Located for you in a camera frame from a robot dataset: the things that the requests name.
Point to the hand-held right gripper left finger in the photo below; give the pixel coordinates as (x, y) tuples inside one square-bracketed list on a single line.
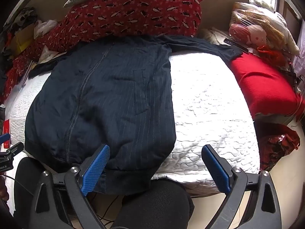
[(95, 170)]

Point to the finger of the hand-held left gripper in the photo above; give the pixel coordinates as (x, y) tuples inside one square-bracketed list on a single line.
[(14, 149)]

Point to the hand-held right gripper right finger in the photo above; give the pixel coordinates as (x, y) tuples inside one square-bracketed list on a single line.
[(217, 170)]

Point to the navy pinstripe zip jacket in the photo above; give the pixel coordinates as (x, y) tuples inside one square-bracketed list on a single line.
[(107, 95)]

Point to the black clothes hanger clip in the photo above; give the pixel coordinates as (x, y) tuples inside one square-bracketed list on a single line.
[(237, 45)]

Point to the white quilted bed cover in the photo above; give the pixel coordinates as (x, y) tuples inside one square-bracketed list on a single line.
[(209, 114)]

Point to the red foil bag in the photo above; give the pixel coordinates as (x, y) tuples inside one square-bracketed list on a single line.
[(276, 145)]

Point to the plain red pillow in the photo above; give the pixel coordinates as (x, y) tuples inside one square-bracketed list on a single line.
[(264, 85)]

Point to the white plastic bag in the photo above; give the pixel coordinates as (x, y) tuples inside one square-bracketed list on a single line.
[(45, 27)]

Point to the camouflage cloth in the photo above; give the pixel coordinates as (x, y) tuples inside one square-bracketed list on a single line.
[(22, 18)]

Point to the beige furry cloth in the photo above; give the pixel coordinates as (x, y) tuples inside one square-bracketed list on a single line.
[(214, 35)]

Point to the clear bag of plush toys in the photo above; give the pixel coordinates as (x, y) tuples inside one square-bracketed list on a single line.
[(252, 26)]

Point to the red penguin print blanket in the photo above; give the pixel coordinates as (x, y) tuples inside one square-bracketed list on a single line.
[(133, 12)]

